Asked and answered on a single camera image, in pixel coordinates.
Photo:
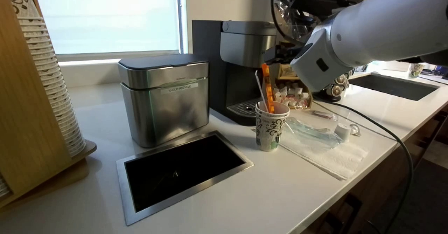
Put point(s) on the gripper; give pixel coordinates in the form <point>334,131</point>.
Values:
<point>295,23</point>

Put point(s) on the orange plastic stick object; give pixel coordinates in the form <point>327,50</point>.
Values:
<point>268,87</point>

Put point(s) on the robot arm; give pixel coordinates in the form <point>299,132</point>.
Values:
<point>385,27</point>

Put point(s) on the patterned paper cup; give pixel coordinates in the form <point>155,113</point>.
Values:
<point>415,70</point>
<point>270,129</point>

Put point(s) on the white creamer cup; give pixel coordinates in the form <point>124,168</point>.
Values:
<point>343,130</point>

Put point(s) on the wooden cup holder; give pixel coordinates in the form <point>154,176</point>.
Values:
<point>21,115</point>

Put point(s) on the wooden condiment box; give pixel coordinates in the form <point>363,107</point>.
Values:
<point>285,72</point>

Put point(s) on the white stir stick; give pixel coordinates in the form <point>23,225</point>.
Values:
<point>260,88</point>

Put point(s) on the heap of creamer cups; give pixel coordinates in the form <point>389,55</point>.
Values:
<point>292,95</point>

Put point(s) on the black and silver coffee machine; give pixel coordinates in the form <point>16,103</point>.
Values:
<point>227,62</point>

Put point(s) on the coffee capsule carousel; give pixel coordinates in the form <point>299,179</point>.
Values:
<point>336,87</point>

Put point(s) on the small red packet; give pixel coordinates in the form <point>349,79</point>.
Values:
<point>322,114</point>

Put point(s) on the clear plastic bag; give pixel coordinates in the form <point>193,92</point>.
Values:
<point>311,132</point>

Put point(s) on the white paper towel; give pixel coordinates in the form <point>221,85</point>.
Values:
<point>336,157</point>

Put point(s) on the sink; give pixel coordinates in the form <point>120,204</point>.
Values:
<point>395,86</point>

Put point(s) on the steel recycling bin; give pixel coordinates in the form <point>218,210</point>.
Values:
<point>164,101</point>

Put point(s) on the steel counter trash opening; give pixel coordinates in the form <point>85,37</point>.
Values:
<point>182,174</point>

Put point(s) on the window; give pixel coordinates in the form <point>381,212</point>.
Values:
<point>108,16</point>

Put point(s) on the stack of paper cups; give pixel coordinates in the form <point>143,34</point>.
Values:
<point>49,73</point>

